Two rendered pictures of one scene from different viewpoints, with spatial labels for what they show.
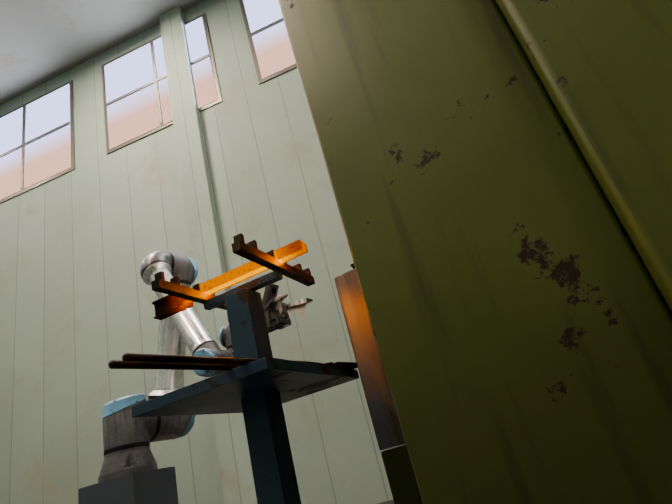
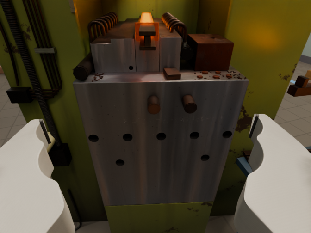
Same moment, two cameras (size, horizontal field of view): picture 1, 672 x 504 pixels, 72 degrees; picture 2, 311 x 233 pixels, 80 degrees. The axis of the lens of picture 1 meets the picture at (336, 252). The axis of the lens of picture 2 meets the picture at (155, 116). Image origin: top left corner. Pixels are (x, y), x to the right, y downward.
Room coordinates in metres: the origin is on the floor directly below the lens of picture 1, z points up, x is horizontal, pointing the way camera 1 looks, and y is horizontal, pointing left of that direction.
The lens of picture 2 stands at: (1.56, 0.25, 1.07)
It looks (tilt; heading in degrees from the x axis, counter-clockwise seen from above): 33 degrees down; 239
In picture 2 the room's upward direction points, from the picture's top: straight up
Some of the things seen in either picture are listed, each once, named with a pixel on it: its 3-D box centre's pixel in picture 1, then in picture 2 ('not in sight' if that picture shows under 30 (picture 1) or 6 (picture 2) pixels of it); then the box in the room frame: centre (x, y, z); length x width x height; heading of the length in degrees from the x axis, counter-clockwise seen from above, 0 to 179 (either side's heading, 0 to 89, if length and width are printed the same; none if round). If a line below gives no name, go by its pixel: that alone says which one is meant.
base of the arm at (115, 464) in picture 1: (127, 461); not in sight; (1.71, 0.90, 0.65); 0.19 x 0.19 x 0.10
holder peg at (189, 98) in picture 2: not in sight; (189, 103); (1.31, -0.02, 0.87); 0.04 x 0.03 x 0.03; 62
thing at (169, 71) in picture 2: not in sight; (171, 73); (1.32, -0.08, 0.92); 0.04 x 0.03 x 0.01; 68
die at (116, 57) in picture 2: not in sight; (139, 36); (1.27, -0.33, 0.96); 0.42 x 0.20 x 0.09; 62
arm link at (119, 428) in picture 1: (127, 421); not in sight; (1.72, 0.90, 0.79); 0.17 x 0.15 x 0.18; 152
